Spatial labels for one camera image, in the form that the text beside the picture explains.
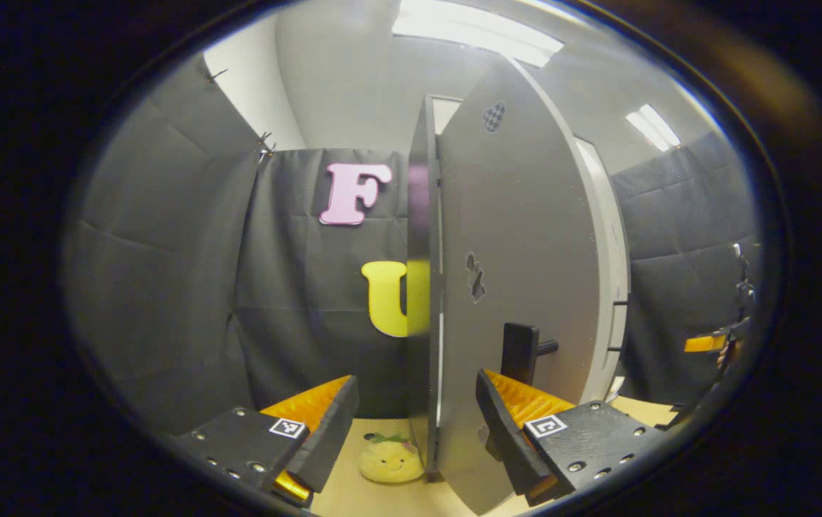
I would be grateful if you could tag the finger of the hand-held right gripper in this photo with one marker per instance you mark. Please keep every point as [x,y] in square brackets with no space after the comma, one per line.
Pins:
[705,343]

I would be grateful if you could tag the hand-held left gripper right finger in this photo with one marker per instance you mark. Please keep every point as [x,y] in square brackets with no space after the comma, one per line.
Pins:
[504,438]

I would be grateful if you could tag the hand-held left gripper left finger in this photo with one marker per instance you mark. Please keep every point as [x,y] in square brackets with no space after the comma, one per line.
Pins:
[324,438]

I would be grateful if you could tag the grey cabinet door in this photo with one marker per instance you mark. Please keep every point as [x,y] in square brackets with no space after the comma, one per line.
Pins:
[525,237]
[608,251]

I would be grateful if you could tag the yellow plush toy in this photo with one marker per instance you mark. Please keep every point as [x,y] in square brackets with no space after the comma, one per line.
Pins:
[389,463]

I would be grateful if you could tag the black backdrop cloth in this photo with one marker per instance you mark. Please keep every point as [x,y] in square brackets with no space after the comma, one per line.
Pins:
[676,251]
[181,287]

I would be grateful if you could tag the ceiling light panel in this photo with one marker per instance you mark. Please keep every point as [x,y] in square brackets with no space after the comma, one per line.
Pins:
[652,128]
[475,29]

